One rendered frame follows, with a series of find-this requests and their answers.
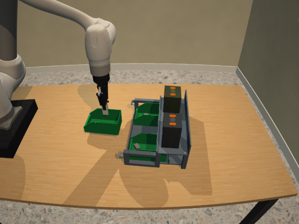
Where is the black case with orange latches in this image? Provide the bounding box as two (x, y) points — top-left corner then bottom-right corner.
(161, 113), (182, 148)

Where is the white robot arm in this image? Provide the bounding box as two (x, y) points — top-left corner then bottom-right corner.
(0, 0), (116, 130)

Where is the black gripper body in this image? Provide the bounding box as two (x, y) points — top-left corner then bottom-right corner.
(93, 74), (110, 92)

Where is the green bin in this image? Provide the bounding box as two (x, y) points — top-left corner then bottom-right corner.
(129, 133), (167, 162)
(85, 108), (122, 135)
(134, 103), (159, 126)

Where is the grey metal shelf rack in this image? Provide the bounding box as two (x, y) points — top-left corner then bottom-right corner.
(119, 90), (192, 169)

